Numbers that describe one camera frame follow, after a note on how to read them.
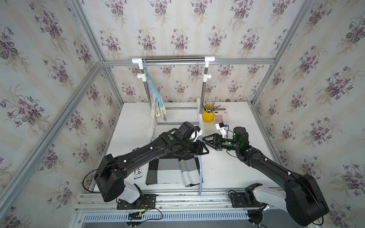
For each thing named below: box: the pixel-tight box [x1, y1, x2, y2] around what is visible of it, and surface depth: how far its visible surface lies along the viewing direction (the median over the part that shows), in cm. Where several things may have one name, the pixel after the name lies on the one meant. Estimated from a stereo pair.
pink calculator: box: [213, 105, 230, 124], surface depth 110 cm
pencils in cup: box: [201, 96, 221, 113], surface depth 106 cm
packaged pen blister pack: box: [133, 167, 143, 180], surface depth 83 cm
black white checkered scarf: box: [145, 154, 200, 188], surface depth 84 cm
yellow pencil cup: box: [202, 110, 215, 124], surface depth 106 cm
